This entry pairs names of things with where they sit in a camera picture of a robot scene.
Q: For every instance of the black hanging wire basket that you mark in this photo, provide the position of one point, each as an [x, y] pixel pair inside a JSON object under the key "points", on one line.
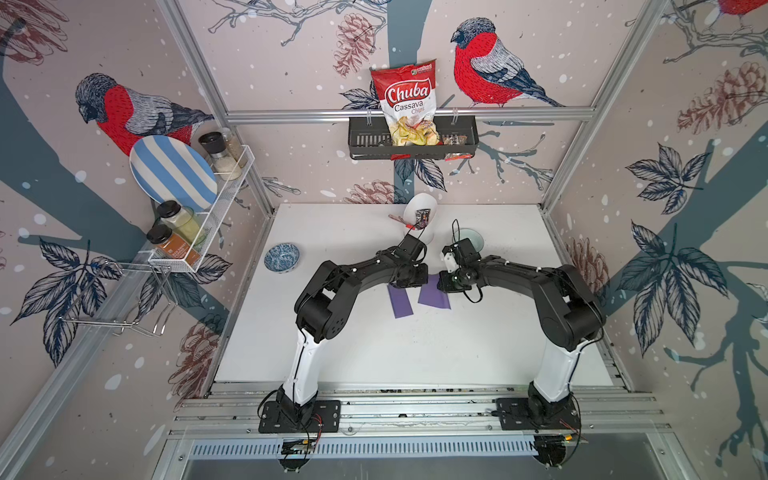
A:
{"points": [[369, 139]]}

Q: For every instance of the red handled tool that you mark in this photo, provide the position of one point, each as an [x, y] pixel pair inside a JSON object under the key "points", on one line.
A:
{"points": [[401, 221]]}

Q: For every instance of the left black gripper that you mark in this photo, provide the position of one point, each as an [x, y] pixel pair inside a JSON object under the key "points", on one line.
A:
{"points": [[423, 277]]}

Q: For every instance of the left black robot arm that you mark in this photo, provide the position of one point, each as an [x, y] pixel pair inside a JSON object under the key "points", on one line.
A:
{"points": [[325, 305]]}

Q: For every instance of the blue patterned bowl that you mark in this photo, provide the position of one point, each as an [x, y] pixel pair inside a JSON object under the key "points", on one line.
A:
{"points": [[282, 258]]}

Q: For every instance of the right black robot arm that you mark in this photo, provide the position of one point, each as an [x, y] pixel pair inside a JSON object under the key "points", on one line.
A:
{"points": [[568, 312]]}

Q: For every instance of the black lid spice grinder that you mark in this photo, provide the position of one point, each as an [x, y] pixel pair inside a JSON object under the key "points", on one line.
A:
{"points": [[224, 164]]}

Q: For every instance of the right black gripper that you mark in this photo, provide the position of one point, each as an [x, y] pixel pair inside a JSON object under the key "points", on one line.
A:
{"points": [[442, 283]]}

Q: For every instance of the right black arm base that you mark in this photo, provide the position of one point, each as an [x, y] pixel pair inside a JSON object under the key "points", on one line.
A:
{"points": [[535, 412]]}

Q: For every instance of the blue white striped plate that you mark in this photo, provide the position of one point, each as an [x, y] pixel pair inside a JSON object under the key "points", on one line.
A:
{"points": [[168, 169]]}

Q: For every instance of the white utensil cup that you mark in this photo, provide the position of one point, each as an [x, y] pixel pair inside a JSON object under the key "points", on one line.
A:
{"points": [[419, 216]]}

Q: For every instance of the orange sauce jar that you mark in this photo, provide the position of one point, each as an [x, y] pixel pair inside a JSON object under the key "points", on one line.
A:
{"points": [[172, 245]]}

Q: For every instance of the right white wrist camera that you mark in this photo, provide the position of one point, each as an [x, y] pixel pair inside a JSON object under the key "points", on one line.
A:
{"points": [[450, 262]]}

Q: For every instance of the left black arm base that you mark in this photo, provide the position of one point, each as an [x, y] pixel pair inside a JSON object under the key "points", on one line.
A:
{"points": [[279, 414]]}

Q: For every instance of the red Chuba chips bag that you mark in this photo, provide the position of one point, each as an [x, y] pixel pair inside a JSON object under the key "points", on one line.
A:
{"points": [[408, 100]]}

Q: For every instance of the green sauce jar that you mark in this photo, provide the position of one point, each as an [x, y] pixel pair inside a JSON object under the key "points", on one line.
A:
{"points": [[182, 221]]}

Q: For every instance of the small seed spice jar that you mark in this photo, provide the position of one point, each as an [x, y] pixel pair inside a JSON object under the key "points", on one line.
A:
{"points": [[234, 146]]}

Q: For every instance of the white wire wall shelf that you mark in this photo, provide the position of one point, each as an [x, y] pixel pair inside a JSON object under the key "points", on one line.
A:
{"points": [[211, 220]]}

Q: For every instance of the light green glass bowl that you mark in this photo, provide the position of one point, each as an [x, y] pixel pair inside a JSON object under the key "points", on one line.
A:
{"points": [[472, 235]]}

